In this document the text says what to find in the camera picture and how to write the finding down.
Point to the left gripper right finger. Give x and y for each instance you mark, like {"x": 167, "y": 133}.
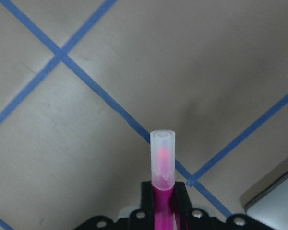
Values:
{"x": 198, "y": 219}

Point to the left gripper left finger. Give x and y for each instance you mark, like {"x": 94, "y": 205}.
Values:
{"x": 141, "y": 218}

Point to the silver closed laptop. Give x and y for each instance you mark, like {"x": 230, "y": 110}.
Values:
{"x": 270, "y": 206}

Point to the pink highlighter pen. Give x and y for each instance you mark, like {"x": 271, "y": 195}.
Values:
{"x": 162, "y": 149}

